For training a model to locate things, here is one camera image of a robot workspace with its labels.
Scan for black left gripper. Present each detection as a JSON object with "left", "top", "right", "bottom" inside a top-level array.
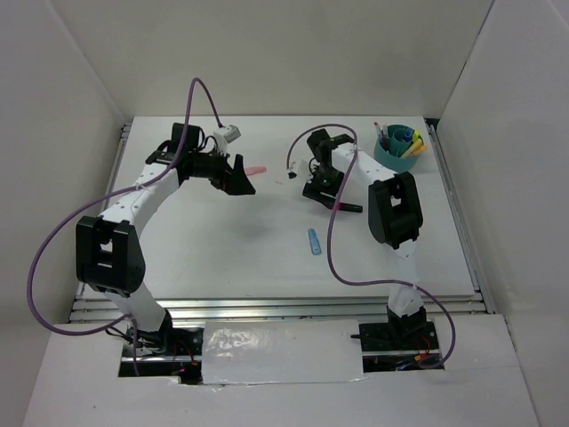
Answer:
[{"left": 188, "top": 144, "right": 255, "bottom": 196}]

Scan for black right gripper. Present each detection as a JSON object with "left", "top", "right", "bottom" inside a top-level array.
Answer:
[{"left": 303, "top": 164, "right": 346, "bottom": 210}]

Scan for pink pastel highlighter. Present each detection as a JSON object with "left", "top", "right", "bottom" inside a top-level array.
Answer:
[{"left": 244, "top": 166, "right": 267, "bottom": 176}]

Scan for black highlighter pink cap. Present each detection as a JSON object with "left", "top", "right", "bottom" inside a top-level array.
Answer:
[{"left": 333, "top": 202, "right": 363, "bottom": 214}]

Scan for light blue pastel highlighter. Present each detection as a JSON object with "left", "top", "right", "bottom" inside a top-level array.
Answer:
[{"left": 308, "top": 229, "right": 322, "bottom": 255}]

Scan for yellow pastel highlighter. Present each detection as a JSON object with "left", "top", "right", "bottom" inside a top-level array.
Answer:
[{"left": 401, "top": 139, "right": 427, "bottom": 158}]

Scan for orange pastel highlighter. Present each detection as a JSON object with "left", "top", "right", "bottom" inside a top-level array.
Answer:
[{"left": 401, "top": 141, "right": 422, "bottom": 158}]

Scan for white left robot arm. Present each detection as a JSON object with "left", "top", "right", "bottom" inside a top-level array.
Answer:
[{"left": 76, "top": 123, "right": 255, "bottom": 355}]

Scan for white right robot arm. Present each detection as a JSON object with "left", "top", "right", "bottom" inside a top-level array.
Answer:
[{"left": 302, "top": 128, "right": 427, "bottom": 349}]

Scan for teal round compartment container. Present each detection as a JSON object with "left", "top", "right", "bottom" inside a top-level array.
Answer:
[{"left": 373, "top": 125, "right": 423, "bottom": 173}]

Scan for white foil-covered board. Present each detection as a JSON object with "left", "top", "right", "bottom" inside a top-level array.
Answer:
[{"left": 202, "top": 319, "right": 365, "bottom": 385}]

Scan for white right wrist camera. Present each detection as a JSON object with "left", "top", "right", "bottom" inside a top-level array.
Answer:
[{"left": 287, "top": 159, "right": 310, "bottom": 181}]

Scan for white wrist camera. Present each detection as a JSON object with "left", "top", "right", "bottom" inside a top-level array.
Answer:
[
  {"left": 287, "top": 159, "right": 310, "bottom": 181},
  {"left": 213, "top": 125, "right": 241, "bottom": 146}
]

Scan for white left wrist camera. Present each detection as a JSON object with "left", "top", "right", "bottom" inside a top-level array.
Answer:
[{"left": 213, "top": 125, "right": 241, "bottom": 146}]

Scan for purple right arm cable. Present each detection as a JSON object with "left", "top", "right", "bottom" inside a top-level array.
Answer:
[{"left": 286, "top": 124, "right": 455, "bottom": 369}]

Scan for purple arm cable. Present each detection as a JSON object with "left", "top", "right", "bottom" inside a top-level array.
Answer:
[
  {"left": 286, "top": 124, "right": 455, "bottom": 369},
  {"left": 27, "top": 77, "right": 223, "bottom": 335}
]

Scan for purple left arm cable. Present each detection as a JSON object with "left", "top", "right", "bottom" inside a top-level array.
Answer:
[{"left": 27, "top": 77, "right": 223, "bottom": 335}]

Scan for aluminium table frame rail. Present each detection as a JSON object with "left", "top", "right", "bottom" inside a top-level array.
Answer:
[{"left": 68, "top": 293, "right": 488, "bottom": 323}]

